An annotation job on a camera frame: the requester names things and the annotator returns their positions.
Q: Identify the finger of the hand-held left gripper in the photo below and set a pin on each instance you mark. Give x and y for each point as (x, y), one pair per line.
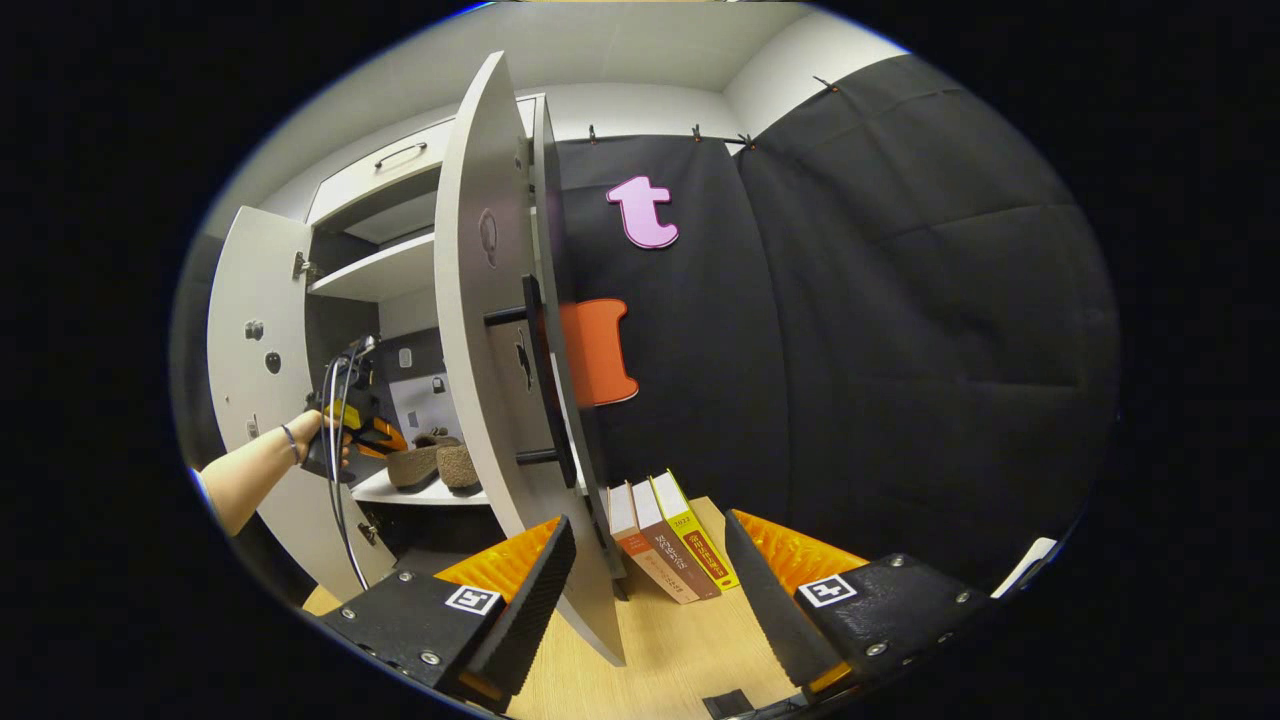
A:
(380, 437)

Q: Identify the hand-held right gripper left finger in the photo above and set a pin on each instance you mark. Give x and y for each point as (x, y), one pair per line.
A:
(520, 610)

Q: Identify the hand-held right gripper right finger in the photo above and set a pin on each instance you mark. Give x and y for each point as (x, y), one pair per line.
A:
(775, 610)

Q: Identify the brown shoe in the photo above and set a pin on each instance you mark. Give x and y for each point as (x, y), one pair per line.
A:
(460, 467)
(412, 468)

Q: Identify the white shoe cabinet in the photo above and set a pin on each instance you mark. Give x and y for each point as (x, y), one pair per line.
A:
(400, 265)

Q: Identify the white cabinet drawer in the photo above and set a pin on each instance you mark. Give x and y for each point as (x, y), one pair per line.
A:
(350, 185)

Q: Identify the dark wrist band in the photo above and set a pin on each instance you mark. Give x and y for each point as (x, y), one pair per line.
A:
(290, 443)

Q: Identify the yellow book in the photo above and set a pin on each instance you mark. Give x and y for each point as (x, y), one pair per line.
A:
(705, 548)

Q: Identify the brown book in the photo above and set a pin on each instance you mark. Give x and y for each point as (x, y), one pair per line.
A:
(685, 562)

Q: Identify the small black object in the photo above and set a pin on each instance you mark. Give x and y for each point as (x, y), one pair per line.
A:
(727, 704)

